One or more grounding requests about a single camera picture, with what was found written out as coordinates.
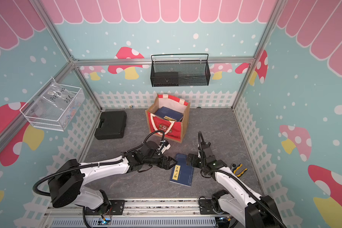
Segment black wire mesh basket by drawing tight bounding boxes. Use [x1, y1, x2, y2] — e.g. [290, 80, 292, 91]
[150, 53, 211, 87]

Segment red canvas tote bag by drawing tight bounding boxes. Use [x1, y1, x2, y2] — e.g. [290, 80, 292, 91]
[145, 94, 190, 143]

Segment blue yellow-label book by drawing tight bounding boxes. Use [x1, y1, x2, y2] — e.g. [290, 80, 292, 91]
[170, 154, 194, 187]
[154, 107, 183, 122]

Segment black plastic tool case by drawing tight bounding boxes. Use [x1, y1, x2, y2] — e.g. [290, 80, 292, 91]
[95, 111, 127, 140]

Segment yellow green pliers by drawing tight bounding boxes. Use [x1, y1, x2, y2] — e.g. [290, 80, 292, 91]
[230, 163, 248, 178]

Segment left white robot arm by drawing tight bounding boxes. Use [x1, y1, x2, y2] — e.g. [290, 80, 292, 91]
[32, 130, 177, 210]

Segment black box in basket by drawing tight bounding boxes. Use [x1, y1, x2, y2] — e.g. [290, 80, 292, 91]
[151, 72, 179, 87]

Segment clear plastic wall bin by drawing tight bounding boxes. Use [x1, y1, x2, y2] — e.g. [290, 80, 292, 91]
[20, 78, 85, 132]

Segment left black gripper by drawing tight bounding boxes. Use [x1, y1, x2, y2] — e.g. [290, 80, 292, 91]
[143, 154, 178, 170]

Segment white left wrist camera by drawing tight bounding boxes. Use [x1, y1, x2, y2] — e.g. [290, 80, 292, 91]
[158, 140, 171, 154]

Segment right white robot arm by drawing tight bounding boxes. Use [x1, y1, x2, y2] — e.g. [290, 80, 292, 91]
[187, 131, 286, 228]

